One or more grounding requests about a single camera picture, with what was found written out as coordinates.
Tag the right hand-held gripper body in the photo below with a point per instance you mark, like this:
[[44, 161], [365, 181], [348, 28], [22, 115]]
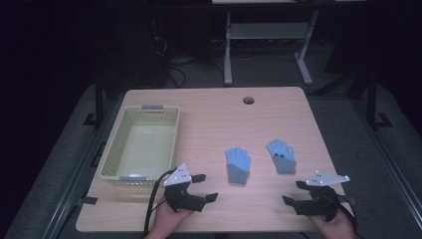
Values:
[[321, 202]]

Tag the white metal desk frame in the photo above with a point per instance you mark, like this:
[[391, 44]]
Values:
[[265, 30]]

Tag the plain blue knit glove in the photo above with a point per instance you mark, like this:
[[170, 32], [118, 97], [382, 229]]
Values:
[[238, 164]]

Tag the pale yellow plastic basket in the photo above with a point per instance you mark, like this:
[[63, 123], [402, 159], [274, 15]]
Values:
[[142, 139]]

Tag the person's right hand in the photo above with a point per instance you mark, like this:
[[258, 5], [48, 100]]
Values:
[[336, 229]]

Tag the grey metal floor rail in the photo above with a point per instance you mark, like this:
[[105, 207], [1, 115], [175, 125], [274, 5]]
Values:
[[398, 186], [66, 205]]

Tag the person's left hand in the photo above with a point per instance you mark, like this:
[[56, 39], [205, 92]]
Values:
[[166, 222]]

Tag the blue knit glove dark dots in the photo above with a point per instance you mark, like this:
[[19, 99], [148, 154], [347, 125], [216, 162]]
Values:
[[282, 156]]

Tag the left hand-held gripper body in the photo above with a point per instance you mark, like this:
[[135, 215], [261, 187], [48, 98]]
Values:
[[180, 199]]

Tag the black metal stand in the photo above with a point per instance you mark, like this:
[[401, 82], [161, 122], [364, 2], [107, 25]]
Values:
[[98, 99], [371, 99]]

